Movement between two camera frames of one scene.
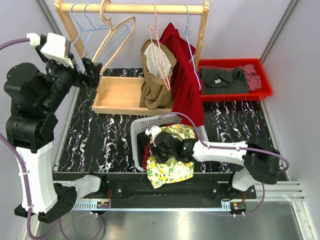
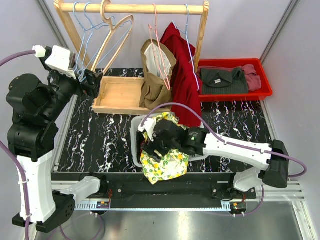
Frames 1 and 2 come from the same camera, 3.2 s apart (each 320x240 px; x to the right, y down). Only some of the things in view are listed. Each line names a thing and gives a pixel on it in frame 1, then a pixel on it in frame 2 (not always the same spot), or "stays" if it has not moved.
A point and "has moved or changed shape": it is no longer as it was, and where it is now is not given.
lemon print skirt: x=172 y=170 has moved or changed shape
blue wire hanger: x=185 y=32 stays
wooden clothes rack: x=122 y=95 stays
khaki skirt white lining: x=158 y=65 stays
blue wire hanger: x=80 y=29 -> x=84 y=29
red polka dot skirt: x=146 y=151 -> x=142 y=143
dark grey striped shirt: x=231 y=81 stays
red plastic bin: x=266 y=89 stays
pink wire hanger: x=159 y=53 stays
